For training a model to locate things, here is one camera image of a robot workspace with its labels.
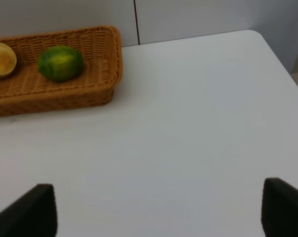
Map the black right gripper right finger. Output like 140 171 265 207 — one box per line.
261 178 298 237

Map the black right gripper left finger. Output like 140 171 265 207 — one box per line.
0 184 58 237

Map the green lime fruit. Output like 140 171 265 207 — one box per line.
37 46 84 82

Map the red orange peach fruit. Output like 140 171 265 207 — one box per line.
0 43 17 78

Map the tan wicker basket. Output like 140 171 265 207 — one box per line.
0 25 123 117

